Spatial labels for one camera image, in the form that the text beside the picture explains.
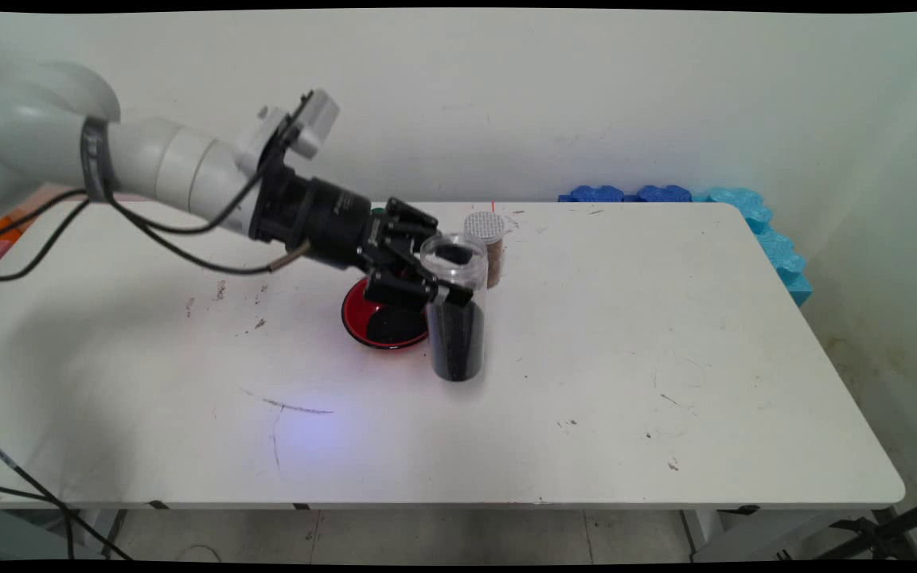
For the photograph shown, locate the brown spice jar white lid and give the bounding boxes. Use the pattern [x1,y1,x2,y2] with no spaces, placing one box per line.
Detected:
[462,211,505,289]

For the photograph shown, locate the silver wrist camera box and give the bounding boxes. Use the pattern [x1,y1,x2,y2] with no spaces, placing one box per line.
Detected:
[283,89,341,158]

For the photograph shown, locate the light blue foam mat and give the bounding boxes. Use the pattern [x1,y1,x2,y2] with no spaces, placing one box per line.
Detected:
[693,187,814,307]

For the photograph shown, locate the grey table leg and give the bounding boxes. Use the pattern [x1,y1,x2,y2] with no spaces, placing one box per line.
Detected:
[681,509,726,558]
[72,509,129,558]

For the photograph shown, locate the red bowl black rim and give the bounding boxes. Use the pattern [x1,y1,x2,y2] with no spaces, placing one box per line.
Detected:
[341,277,431,351]

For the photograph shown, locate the black seeds pile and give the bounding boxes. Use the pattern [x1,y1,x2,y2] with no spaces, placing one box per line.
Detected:
[365,302,430,347]

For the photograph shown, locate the black camera cable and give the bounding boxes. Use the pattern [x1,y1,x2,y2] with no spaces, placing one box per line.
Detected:
[0,95,312,248]

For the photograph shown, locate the grey velcro strap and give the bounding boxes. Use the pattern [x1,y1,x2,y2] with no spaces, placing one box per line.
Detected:
[80,115,121,201]

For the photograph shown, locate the black tripod stand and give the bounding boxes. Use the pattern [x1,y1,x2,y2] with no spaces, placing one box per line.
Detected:
[777,493,917,562]

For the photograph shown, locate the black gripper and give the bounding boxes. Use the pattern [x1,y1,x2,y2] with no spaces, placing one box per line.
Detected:
[250,159,475,314]

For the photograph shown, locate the tall clear jar black seeds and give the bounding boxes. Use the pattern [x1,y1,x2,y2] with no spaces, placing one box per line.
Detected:
[420,232,489,383]

